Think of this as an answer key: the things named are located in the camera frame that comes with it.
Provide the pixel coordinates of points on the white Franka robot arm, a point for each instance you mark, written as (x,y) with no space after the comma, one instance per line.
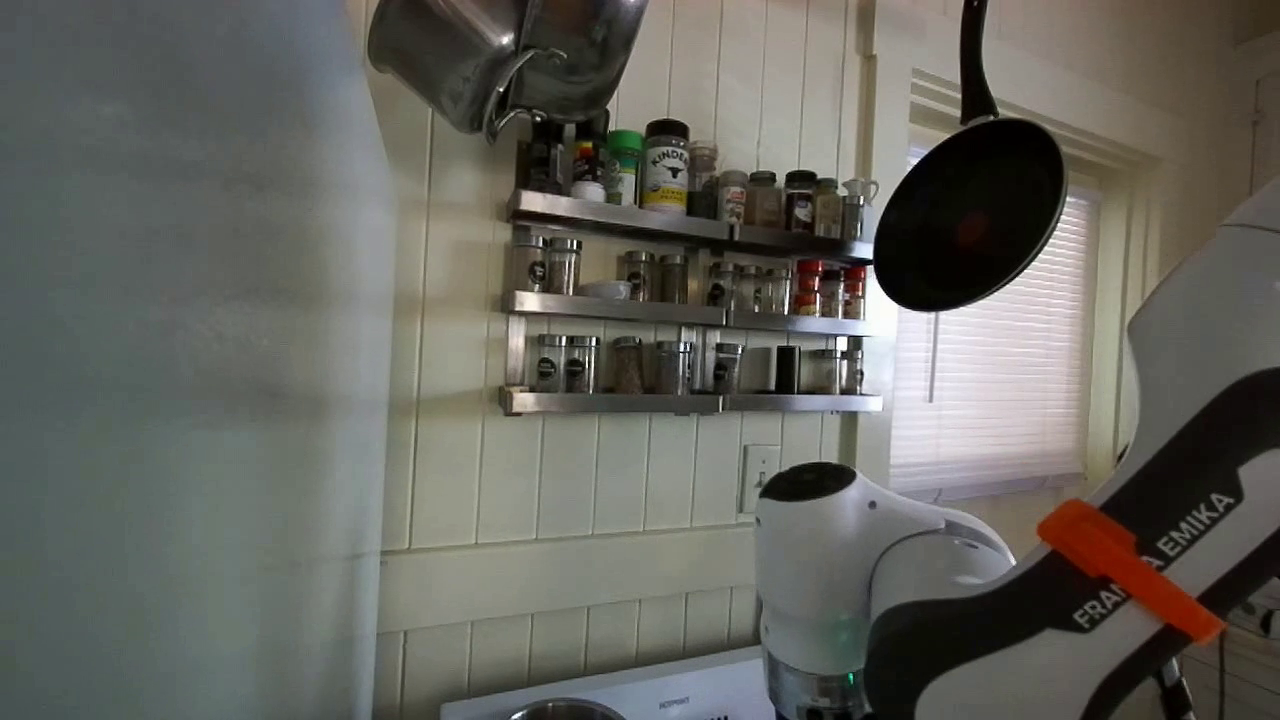
(878,604)

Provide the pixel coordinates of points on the metal spice rack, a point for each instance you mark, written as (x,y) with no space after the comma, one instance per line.
(646,277)

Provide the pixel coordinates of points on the hanging steel pot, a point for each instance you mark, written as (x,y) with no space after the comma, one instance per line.
(491,60)

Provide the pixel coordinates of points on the white gas stove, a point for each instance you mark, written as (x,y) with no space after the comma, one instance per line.
(716,687)

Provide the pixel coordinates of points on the hanging black frying pan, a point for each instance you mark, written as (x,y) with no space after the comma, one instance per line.
(975,208)

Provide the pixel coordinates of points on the white window blind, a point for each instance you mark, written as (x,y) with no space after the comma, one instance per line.
(994,395)

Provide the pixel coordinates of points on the white refrigerator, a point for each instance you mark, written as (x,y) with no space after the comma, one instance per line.
(198,248)

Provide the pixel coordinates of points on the white wall outlet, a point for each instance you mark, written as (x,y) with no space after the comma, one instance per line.
(761,463)

